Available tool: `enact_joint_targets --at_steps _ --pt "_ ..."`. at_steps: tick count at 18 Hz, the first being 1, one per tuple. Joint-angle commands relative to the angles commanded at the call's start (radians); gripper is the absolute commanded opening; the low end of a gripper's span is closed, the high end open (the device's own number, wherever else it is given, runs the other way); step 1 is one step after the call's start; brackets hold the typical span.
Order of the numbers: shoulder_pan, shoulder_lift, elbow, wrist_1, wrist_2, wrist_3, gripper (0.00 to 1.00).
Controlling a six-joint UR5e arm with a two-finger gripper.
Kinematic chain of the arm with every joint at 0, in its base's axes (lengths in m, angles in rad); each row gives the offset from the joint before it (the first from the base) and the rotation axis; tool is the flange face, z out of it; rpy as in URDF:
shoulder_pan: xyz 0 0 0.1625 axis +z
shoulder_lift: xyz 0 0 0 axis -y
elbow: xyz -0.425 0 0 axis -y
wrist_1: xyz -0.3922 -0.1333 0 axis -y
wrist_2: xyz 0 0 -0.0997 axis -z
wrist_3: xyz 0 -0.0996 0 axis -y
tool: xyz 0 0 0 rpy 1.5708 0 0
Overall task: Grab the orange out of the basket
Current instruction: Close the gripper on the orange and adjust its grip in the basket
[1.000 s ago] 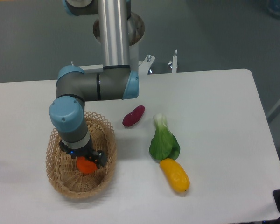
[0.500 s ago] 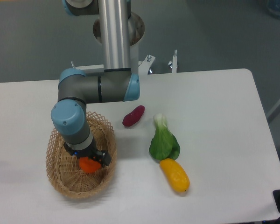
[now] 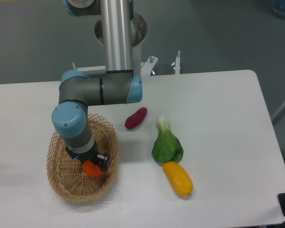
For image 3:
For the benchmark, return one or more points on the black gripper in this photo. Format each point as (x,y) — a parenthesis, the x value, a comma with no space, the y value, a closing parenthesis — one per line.
(103,161)

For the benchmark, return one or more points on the orange fruit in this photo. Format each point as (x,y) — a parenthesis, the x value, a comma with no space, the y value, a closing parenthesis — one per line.
(92,170)

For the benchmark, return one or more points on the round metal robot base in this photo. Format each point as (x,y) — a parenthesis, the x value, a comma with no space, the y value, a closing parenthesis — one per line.
(138,29)

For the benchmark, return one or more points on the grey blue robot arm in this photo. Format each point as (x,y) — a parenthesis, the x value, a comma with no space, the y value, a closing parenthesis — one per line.
(117,85)

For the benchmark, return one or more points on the woven wicker basket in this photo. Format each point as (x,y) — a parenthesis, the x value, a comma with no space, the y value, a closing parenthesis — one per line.
(66,175)

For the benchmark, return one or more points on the purple sweet potato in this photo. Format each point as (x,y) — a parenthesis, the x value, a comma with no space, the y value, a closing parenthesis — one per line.
(136,119)

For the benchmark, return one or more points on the green bok choy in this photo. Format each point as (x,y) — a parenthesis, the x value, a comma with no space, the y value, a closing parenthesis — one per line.
(167,147)

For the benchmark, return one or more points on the yellow mango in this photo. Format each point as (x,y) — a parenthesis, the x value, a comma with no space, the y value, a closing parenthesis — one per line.
(178,178)

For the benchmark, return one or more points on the white metal bracket right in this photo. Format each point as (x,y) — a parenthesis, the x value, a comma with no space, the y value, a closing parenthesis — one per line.
(176,65)

